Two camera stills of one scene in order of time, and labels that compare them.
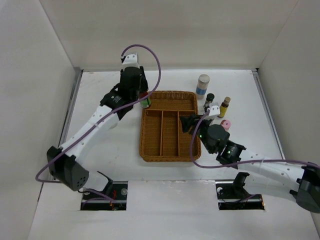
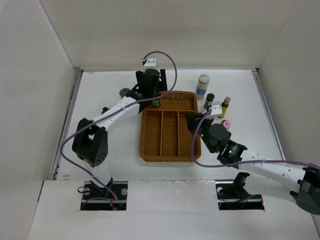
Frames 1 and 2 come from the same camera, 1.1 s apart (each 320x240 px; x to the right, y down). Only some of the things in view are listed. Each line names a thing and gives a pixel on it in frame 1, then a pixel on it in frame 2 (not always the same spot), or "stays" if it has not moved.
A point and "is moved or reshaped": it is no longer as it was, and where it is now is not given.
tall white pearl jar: x=203 y=81 stays
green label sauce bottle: x=146 y=102 is moved or reshaped
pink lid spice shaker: x=226 y=124 stays
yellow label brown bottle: x=224 y=106 stays
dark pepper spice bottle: x=209 y=99 stays
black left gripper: x=143 y=88 to x=161 y=83
